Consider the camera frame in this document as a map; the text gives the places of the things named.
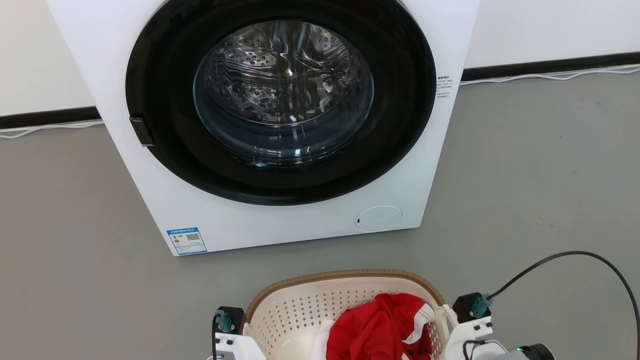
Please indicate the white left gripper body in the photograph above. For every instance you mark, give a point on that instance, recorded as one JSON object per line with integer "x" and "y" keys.
{"x": 240, "y": 347}

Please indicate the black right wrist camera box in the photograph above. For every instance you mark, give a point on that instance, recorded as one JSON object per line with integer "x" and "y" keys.
{"x": 467, "y": 306}

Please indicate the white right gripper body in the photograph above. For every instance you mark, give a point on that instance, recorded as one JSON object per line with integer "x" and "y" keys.
{"x": 465, "y": 332}

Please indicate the small printed text label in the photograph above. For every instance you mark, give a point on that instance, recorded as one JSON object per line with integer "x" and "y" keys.
{"x": 444, "y": 86}

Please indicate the white front-load washing machine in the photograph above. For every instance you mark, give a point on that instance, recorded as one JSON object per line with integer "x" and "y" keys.
{"x": 150, "y": 200}

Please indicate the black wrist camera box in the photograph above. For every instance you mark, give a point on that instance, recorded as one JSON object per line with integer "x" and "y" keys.
{"x": 231, "y": 317}
{"x": 467, "y": 306}

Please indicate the cream perforated laundry basket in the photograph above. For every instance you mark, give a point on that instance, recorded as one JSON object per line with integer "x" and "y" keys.
{"x": 300, "y": 310}

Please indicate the red and white garment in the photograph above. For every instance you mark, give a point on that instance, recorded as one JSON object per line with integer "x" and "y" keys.
{"x": 375, "y": 330}

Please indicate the round white filter cover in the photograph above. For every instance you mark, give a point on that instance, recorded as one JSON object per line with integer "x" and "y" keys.
{"x": 378, "y": 218}

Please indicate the black round washer door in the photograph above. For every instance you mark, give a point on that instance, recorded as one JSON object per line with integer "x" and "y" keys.
{"x": 165, "y": 150}

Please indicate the steel washer drum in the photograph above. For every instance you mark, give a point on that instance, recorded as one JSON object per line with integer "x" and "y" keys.
{"x": 280, "y": 75}

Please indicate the blue energy label sticker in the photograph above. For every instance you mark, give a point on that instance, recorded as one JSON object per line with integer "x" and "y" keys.
{"x": 186, "y": 241}

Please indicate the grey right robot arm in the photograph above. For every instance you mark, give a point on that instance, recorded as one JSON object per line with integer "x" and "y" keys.
{"x": 530, "y": 352}

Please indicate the white cloth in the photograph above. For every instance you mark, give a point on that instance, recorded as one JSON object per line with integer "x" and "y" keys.
{"x": 321, "y": 342}

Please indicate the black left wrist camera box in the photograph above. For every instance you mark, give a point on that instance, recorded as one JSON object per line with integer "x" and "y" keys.
{"x": 231, "y": 317}

